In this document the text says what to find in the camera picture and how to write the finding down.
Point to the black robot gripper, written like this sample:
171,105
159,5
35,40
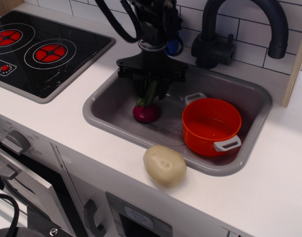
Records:
151,65

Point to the purple toy beet green leaves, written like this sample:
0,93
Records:
145,111

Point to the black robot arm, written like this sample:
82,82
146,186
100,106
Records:
159,23

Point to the grey plastic sink basin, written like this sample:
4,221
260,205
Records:
110,108

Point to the dark grey toy faucet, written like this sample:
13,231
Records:
209,51

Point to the beige toy potato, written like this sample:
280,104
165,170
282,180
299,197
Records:
165,166

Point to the black toy stove top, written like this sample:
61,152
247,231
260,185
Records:
39,58

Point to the grey oven knob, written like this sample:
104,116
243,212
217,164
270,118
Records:
16,142

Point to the toy oven door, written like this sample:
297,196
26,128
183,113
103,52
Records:
35,191

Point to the light wooden side panel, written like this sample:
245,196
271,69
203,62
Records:
295,72

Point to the orange toy pot grey handles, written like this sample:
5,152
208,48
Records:
211,126

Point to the grey cabinet door handle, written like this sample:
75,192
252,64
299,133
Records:
90,209

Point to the grey oven door handle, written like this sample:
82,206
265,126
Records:
7,172

